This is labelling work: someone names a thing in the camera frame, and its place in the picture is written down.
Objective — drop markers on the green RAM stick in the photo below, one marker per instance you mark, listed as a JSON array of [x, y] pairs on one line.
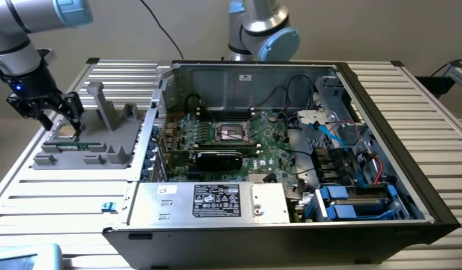
[[71, 146]]

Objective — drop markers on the black graphics card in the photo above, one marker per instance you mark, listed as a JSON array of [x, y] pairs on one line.
[[216, 161]]

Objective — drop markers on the black RAM slot bank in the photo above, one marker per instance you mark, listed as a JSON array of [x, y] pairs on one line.
[[230, 114]]

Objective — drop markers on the aluminium frame with black bracket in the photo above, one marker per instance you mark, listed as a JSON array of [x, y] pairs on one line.
[[446, 81]]

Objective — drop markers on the light blue grey device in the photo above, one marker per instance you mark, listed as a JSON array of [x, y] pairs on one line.
[[24, 257]]

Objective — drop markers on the CPU socket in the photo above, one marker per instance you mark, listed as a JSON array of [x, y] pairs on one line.
[[232, 132]]

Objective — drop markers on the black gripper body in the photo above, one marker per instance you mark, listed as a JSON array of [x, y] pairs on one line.
[[35, 81]]

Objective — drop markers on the open black PC case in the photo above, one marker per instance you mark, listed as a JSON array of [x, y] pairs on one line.
[[252, 247]]

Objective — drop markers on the green motherboard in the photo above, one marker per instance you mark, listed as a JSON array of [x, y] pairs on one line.
[[268, 146]]

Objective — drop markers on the grey plastic parts rack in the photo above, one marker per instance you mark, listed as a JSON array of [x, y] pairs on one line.
[[114, 152]]

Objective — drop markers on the square CPU chip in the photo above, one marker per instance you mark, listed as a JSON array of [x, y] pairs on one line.
[[66, 132]]

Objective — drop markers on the blue drive bays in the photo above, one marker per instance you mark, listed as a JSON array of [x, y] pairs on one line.
[[359, 206]]

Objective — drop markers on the silver disk bay cage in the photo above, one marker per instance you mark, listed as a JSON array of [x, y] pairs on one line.
[[334, 98]]

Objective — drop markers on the silver power supply unit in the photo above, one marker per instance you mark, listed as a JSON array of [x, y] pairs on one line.
[[208, 202]]

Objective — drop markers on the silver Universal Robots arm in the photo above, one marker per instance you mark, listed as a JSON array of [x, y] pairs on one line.
[[12, 31]]

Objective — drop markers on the black fan shroud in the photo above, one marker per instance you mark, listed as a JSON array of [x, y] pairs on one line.
[[331, 164]]

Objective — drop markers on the silver chipset heatsink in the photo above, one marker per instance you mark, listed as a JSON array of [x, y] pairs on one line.
[[259, 177]]

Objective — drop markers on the small blue plastic clip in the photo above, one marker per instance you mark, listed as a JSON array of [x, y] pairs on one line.
[[107, 207]]

